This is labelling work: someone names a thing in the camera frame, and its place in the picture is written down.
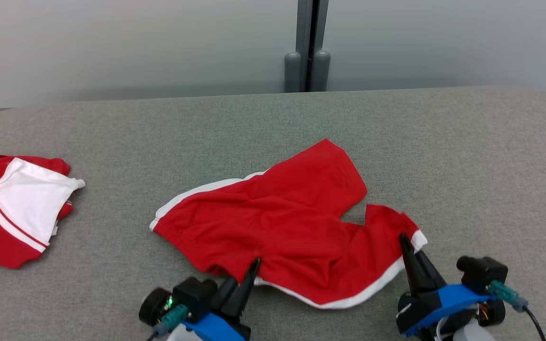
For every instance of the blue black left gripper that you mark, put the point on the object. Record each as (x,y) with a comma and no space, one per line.
(216,329)

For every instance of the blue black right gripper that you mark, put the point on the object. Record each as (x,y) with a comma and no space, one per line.
(448,303)

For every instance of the red shorts white trim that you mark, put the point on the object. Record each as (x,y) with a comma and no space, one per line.
(277,222)

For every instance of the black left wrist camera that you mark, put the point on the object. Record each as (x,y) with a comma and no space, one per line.
(197,293)

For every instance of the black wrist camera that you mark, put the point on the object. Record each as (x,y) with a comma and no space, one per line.
(481,272)
(197,293)

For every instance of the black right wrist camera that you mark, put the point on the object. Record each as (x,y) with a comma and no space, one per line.
(481,272)

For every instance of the grey partition post round feet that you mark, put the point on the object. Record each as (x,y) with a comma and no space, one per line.
(293,71)

